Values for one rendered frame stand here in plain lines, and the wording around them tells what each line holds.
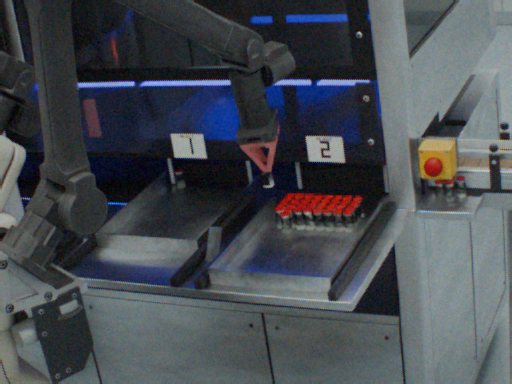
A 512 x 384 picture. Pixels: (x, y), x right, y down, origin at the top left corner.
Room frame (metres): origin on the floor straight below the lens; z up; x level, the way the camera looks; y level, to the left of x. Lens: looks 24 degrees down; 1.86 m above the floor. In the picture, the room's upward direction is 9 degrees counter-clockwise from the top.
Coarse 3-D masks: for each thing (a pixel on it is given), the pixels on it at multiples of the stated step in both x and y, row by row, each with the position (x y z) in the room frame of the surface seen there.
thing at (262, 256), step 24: (264, 216) 2.09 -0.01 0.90; (240, 240) 1.98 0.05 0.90; (264, 240) 2.00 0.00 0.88; (288, 240) 1.98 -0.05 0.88; (312, 240) 1.97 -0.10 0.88; (336, 240) 1.95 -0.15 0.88; (360, 240) 1.89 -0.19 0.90; (216, 264) 1.87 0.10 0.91; (240, 264) 1.91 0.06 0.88; (264, 264) 1.89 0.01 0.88; (288, 264) 1.88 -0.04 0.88; (312, 264) 1.86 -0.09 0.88; (336, 264) 1.84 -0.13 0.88; (288, 288) 1.77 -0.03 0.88; (312, 288) 1.75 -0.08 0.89
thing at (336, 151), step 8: (312, 136) 2.13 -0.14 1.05; (320, 136) 2.13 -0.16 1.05; (312, 144) 2.14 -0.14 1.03; (320, 144) 2.13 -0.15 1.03; (336, 144) 2.11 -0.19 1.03; (312, 152) 2.14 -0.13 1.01; (320, 152) 2.13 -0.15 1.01; (328, 152) 2.12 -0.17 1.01; (336, 152) 2.11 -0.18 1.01; (312, 160) 2.14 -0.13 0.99; (320, 160) 2.13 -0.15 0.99; (328, 160) 2.12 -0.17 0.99; (336, 160) 2.11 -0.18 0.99; (344, 160) 2.10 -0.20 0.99
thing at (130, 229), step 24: (144, 192) 2.30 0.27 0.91; (168, 192) 2.35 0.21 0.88; (192, 192) 2.32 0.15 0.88; (216, 192) 2.30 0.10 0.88; (240, 192) 2.28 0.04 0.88; (120, 216) 2.20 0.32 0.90; (144, 216) 2.23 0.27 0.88; (168, 216) 2.21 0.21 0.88; (192, 216) 2.18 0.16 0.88; (216, 216) 2.16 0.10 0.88; (96, 240) 2.10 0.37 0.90; (120, 240) 2.07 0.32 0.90; (144, 240) 2.04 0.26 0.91; (168, 240) 2.02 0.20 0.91; (192, 240) 1.99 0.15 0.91
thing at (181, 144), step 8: (176, 136) 2.29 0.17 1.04; (184, 136) 2.28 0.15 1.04; (192, 136) 2.27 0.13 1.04; (200, 136) 2.26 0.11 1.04; (176, 144) 2.29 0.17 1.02; (184, 144) 2.28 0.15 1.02; (192, 144) 2.27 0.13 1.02; (200, 144) 2.26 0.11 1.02; (176, 152) 2.29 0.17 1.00; (184, 152) 2.28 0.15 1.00; (200, 152) 2.26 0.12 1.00
